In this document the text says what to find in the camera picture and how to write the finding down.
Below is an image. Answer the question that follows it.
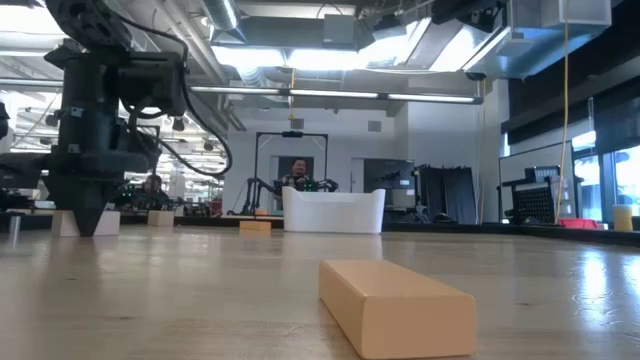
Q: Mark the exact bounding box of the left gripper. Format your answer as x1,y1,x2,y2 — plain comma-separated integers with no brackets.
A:
42,47,162,237

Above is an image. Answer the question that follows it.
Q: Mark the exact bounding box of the large natural wood block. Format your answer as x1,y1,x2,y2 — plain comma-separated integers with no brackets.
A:
51,209,122,238

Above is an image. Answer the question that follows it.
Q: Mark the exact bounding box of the small natural wood block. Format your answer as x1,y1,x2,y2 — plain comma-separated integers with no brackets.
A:
147,210,176,229

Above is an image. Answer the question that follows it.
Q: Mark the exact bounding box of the person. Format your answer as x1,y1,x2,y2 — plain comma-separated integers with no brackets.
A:
278,157,321,192
128,173,171,211

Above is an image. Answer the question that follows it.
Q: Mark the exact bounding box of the black computer monitor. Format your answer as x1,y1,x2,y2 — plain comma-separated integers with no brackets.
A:
0,152,46,190

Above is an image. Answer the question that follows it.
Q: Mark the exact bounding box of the white plastic bin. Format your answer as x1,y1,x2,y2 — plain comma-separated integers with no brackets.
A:
282,186,387,235

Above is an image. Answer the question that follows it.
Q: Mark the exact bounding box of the long ceiling light bar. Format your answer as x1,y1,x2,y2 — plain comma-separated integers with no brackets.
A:
0,77,484,105

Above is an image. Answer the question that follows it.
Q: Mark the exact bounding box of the dark cabinet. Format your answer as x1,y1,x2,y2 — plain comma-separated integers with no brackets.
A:
363,158,417,210

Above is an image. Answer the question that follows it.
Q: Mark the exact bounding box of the orange long block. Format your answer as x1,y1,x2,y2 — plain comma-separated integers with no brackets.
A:
318,258,477,360

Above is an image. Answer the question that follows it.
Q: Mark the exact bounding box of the black curtain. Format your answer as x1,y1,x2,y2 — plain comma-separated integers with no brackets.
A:
416,163,477,225

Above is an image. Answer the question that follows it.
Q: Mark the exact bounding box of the black perforated cart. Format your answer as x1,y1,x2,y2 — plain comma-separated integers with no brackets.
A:
497,164,575,225

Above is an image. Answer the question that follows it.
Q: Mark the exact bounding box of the red tray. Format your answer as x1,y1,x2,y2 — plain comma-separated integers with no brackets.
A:
557,217,605,231

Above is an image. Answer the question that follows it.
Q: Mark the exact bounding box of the yellow cylinder container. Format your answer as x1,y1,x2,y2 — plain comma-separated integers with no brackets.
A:
613,203,635,233

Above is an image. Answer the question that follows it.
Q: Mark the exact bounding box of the silver metal post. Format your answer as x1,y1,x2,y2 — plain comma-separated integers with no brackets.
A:
7,214,22,247

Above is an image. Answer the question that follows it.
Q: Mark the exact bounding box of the black table frame rail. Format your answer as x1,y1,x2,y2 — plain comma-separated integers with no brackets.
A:
0,212,640,247

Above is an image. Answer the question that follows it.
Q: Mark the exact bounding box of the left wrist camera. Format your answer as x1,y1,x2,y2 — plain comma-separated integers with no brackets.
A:
118,51,188,118

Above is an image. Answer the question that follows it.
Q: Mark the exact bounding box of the black metal gantry frame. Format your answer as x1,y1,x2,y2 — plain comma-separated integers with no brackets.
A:
253,130,330,217

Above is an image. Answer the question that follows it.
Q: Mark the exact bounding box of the silver rectangular duct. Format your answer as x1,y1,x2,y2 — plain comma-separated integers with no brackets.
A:
462,0,614,81

